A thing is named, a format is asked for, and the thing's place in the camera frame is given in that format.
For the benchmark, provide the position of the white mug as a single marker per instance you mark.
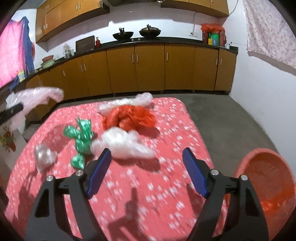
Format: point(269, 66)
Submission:
point(227, 46)

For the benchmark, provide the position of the green basin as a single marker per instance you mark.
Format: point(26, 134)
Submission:
point(47, 64)

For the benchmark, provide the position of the gas stove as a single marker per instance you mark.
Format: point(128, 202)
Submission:
point(138, 39)

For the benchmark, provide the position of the red floral tablecloth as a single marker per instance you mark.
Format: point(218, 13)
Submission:
point(150, 180)

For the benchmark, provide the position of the pink floral hanging sheet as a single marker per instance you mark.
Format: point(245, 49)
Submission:
point(270, 34)

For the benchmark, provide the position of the blue hanging garment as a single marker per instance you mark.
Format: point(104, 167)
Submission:
point(29, 41)

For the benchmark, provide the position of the green box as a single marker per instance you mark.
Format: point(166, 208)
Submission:
point(214, 37)

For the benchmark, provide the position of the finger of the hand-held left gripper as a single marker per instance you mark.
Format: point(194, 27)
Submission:
point(11, 112)

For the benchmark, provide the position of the white wall outlet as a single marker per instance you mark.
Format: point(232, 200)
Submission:
point(193, 34)

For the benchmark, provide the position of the black kitchen countertop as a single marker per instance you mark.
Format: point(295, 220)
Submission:
point(175, 40)

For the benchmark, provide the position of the red basin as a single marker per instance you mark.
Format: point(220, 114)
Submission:
point(48, 58)

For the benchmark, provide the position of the row of wooden wall cabinets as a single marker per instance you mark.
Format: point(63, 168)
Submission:
point(64, 11)

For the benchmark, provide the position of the dark cutting board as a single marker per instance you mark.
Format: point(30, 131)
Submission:
point(85, 44)

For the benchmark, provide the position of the white plastic bag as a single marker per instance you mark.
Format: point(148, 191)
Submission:
point(126, 143)

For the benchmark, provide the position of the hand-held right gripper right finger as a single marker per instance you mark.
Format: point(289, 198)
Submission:
point(195, 172)

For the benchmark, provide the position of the small colourful box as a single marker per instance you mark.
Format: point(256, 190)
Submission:
point(21, 76)

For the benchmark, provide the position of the black wok with lid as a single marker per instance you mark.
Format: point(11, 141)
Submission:
point(150, 32)

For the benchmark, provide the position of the clear plastic bag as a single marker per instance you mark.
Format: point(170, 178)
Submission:
point(129, 102)

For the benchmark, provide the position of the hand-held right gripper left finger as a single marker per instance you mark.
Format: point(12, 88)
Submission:
point(98, 173)

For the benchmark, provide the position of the red thermos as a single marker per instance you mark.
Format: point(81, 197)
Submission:
point(204, 37)
point(222, 38)

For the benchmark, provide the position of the pink hanging cloth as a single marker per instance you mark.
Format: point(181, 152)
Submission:
point(11, 58)

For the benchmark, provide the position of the white panel with flower print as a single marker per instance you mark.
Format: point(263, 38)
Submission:
point(9, 141)

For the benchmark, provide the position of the orange plastic bag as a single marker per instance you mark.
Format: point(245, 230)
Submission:
point(129, 118)

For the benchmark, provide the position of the red bottle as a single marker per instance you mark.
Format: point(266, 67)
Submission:
point(98, 43)

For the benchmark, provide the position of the small clear bubble wrap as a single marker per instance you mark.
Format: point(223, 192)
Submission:
point(44, 157)

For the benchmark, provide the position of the red plastic bag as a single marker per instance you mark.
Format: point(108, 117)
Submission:
point(212, 27)

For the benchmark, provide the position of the orange plastic mesh basket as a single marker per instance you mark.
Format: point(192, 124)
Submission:
point(238, 172)

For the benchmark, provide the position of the green plastic bag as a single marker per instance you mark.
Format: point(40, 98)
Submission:
point(81, 141)

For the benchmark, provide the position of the row of wooden base cabinets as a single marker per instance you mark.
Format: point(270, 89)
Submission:
point(150, 69)

